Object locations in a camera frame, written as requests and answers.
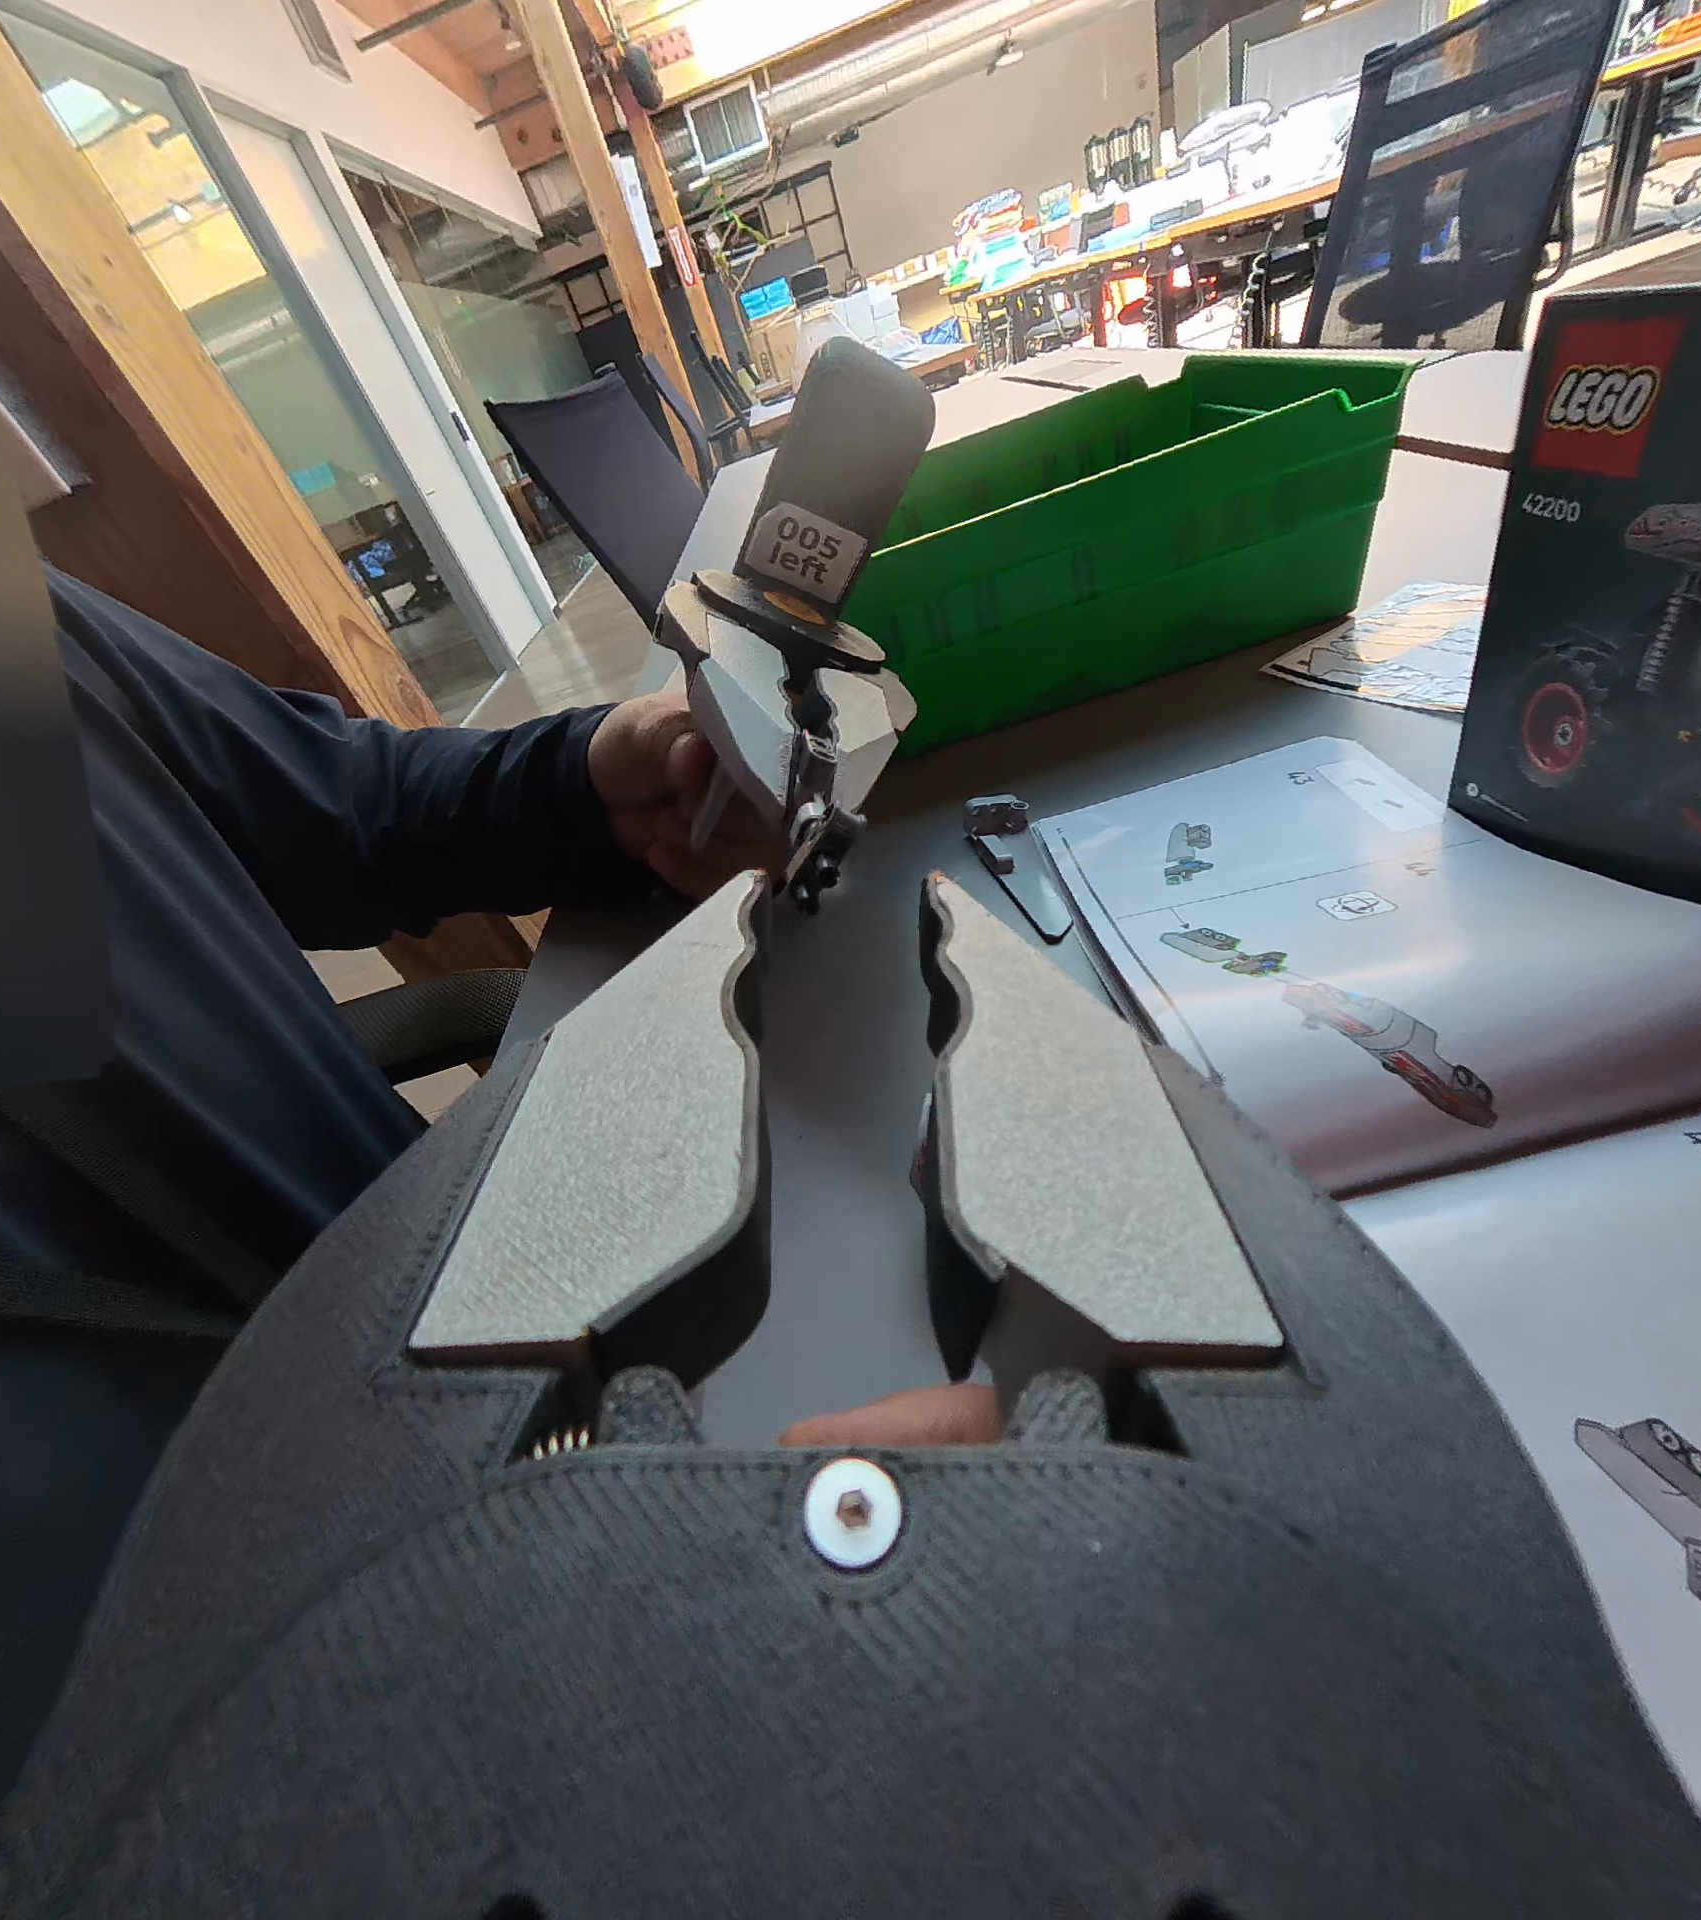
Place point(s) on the dark grey flat lego piece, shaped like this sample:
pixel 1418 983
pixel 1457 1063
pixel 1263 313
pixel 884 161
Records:
pixel 1043 901

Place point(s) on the black lego set box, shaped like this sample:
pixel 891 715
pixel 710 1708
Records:
pixel 1645 631

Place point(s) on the small dark lego assembly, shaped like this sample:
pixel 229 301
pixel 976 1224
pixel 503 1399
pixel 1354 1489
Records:
pixel 821 840

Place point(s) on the person's left hand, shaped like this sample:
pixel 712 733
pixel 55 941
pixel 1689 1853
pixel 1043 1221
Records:
pixel 648 781

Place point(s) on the green plastic bin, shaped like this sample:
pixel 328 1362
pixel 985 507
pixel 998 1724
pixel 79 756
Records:
pixel 1122 571

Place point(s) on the lego instruction booklet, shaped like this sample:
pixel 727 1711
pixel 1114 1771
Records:
pixel 1390 974

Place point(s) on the long wooden workbench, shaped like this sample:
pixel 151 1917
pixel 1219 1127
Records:
pixel 1240 241

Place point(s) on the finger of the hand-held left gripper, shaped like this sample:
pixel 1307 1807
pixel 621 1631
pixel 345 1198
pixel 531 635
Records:
pixel 746 735
pixel 869 735

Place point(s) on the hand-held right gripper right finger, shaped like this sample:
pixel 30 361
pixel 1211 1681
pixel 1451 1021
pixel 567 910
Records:
pixel 1075 1171

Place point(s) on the person's left forearm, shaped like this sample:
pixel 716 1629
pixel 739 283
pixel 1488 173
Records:
pixel 385 810

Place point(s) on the lego sticker sheet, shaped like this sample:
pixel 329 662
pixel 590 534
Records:
pixel 1390 644

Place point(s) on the black chair armrest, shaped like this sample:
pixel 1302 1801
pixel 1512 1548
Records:
pixel 432 1021

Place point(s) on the dark fabric chair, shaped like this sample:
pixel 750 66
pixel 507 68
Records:
pixel 596 465

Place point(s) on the person's dark navy shirt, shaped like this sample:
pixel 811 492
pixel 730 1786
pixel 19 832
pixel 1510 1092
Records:
pixel 70 1171

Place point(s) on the small grey lego piece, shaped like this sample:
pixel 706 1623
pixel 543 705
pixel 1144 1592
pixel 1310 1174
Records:
pixel 998 818

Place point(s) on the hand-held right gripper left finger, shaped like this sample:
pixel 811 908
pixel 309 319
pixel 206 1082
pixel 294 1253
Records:
pixel 611 1171

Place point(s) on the large wooden post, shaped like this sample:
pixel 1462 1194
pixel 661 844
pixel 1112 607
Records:
pixel 160 421

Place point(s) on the black mesh office chair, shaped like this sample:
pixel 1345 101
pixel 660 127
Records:
pixel 1465 165

